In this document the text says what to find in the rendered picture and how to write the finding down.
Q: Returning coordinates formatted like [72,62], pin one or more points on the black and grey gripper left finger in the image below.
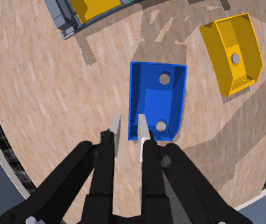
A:
[50,201]

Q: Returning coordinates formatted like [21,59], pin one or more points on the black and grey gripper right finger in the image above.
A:
[201,202]

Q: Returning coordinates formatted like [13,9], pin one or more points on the blue bin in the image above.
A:
[158,102]

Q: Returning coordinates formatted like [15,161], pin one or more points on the yellow bin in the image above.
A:
[239,37]

